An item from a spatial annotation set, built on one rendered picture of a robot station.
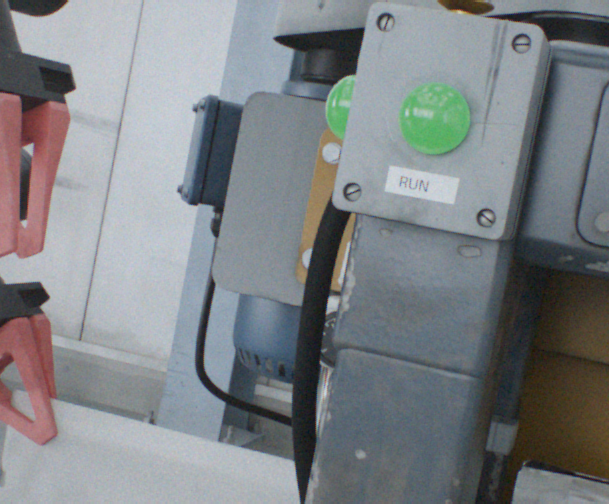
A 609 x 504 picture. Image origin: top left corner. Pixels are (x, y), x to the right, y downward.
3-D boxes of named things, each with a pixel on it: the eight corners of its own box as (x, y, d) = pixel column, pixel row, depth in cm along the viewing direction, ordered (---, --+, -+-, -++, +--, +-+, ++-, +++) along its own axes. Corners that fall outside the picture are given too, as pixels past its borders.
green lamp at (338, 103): (312, 133, 55) (325, 65, 54) (329, 139, 57) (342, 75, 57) (368, 144, 54) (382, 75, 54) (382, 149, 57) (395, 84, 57)
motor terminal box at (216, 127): (175, 233, 101) (202, 92, 101) (169, 225, 112) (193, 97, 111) (275, 251, 103) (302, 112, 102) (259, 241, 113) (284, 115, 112)
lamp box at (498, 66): (329, 207, 54) (370, -1, 53) (353, 211, 58) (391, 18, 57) (502, 242, 52) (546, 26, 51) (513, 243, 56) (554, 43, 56)
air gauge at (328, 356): (305, 362, 79) (317, 305, 79) (313, 360, 80) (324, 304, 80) (362, 375, 78) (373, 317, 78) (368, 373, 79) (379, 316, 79)
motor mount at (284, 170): (202, 286, 100) (241, 85, 99) (229, 284, 106) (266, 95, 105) (557, 365, 92) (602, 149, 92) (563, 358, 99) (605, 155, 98)
